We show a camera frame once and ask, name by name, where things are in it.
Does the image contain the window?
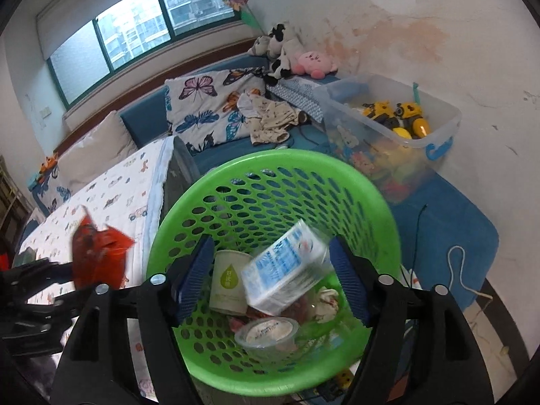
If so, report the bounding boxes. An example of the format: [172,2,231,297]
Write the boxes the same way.
[36,0,237,108]

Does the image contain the yellow black toy vehicle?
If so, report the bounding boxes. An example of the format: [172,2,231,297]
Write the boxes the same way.
[363,100,401,129]
[394,101,431,140]

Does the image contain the pink snack wrapper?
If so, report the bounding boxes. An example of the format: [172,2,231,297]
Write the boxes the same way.
[228,293,315,336]

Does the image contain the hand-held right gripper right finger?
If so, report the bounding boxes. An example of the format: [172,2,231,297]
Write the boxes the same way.
[328,236,494,405]

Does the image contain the pile of colourful toys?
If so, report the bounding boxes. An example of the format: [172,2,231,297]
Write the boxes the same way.
[329,124,425,203]

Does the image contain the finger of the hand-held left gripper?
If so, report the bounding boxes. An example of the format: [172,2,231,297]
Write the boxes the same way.
[25,285,97,319]
[10,262,76,292]

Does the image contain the white paper cup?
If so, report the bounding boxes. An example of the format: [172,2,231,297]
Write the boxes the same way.
[210,250,254,315]

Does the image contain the black cable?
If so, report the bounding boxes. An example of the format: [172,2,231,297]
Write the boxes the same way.
[401,205,429,288]

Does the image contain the white cable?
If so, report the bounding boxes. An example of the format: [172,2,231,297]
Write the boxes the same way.
[446,245,509,355]

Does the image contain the black white cow plush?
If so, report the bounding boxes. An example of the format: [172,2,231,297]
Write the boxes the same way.
[266,21,304,85]

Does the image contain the beige cushion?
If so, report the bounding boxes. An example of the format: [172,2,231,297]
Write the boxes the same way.
[57,110,138,190]

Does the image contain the patterned folded cloth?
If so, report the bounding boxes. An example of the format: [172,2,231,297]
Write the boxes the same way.
[265,75,338,121]

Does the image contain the grey white plush toy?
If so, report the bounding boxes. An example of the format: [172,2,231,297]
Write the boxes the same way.
[247,34,273,57]

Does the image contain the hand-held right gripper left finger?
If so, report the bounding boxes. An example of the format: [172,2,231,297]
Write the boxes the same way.
[51,235,216,405]

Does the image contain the blue sofa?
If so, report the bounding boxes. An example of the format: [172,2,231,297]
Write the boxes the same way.
[118,53,501,311]

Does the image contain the green plastic basket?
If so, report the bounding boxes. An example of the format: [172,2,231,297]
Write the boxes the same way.
[145,150,401,397]

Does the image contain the white blue milk carton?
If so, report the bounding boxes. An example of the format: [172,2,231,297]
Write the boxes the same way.
[240,219,334,317]

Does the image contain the butterfly print pillow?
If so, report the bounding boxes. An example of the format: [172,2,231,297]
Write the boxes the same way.
[29,164,72,216]
[164,67,271,155]

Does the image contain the pink plush toy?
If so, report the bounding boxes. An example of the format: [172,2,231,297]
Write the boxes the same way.
[292,51,340,80]

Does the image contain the red orange snack wrapper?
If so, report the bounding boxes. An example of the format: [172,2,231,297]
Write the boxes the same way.
[71,215,136,292]

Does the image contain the clear plastic storage box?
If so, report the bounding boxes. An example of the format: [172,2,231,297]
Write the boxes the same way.
[312,74,462,203]

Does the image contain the white tissue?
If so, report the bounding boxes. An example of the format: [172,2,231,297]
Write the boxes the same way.
[314,287,342,323]

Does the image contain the car print tablecloth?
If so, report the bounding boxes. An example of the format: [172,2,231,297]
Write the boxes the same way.
[19,137,178,405]

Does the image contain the beige printed baby garment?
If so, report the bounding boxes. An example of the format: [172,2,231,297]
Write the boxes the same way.
[236,90,311,146]

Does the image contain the clear labelled pudding cup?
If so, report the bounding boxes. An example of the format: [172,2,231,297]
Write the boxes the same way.
[234,316,301,353]

